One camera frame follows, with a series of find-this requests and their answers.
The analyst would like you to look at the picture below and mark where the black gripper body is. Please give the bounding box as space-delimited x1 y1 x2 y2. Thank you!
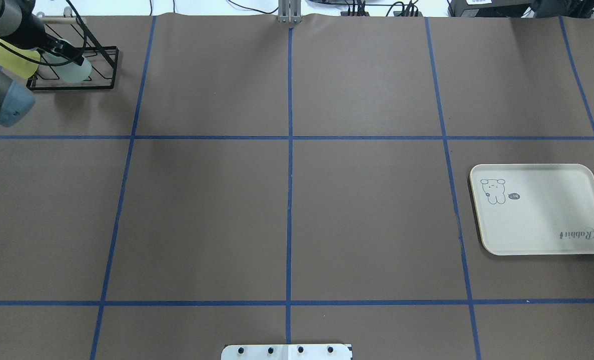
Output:
41 37 77 57

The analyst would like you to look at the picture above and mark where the light green cup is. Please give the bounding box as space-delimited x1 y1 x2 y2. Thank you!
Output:
43 52 92 84

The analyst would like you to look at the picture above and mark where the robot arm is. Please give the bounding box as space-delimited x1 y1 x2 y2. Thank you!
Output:
0 0 84 127

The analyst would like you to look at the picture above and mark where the yellow cup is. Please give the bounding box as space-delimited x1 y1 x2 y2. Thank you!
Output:
0 39 42 79

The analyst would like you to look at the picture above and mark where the cream rabbit tray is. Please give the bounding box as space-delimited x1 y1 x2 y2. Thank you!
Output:
469 163 594 256

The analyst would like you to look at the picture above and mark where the black wire cup rack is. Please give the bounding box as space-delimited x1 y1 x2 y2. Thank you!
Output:
26 8 120 92

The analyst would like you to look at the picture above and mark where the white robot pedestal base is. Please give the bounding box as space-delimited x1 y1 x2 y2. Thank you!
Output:
221 343 353 360

